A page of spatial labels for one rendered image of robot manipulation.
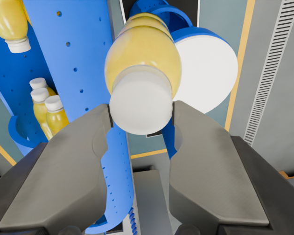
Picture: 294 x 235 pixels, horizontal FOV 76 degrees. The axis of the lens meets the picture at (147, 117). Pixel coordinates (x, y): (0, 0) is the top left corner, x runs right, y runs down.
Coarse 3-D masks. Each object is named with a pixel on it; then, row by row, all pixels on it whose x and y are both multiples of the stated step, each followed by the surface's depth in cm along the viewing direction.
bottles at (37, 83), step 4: (20, 0) 36; (24, 8) 36; (28, 20) 38; (28, 40) 45; (32, 80) 51; (36, 80) 51; (40, 80) 51; (44, 80) 52; (32, 84) 50; (36, 84) 50; (40, 84) 50; (44, 84) 51; (32, 88) 51; (36, 88) 51; (48, 88) 53; (52, 92) 54; (32, 100) 53
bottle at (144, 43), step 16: (144, 16) 21; (128, 32) 15; (144, 32) 14; (160, 32) 15; (112, 48) 14; (128, 48) 13; (144, 48) 13; (160, 48) 13; (176, 48) 15; (112, 64) 13; (128, 64) 13; (144, 64) 12; (160, 64) 13; (176, 64) 14; (112, 80) 13; (176, 80) 14
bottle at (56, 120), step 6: (60, 108) 44; (48, 114) 44; (54, 114) 43; (60, 114) 44; (48, 120) 44; (54, 120) 44; (60, 120) 44; (66, 120) 45; (48, 126) 45; (54, 126) 44; (60, 126) 44; (54, 132) 45
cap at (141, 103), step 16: (128, 80) 11; (144, 80) 10; (160, 80) 11; (112, 96) 11; (128, 96) 11; (144, 96) 11; (160, 96) 11; (112, 112) 11; (128, 112) 11; (144, 112) 11; (160, 112) 11; (128, 128) 12; (144, 128) 12; (160, 128) 12
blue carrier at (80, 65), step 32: (32, 0) 24; (64, 0) 27; (96, 0) 31; (32, 32) 49; (64, 32) 28; (96, 32) 33; (0, 64) 45; (32, 64) 52; (64, 64) 31; (96, 64) 35; (0, 96) 45; (64, 96) 34; (96, 96) 38; (32, 128) 57; (128, 160) 64; (128, 192) 69; (96, 224) 66
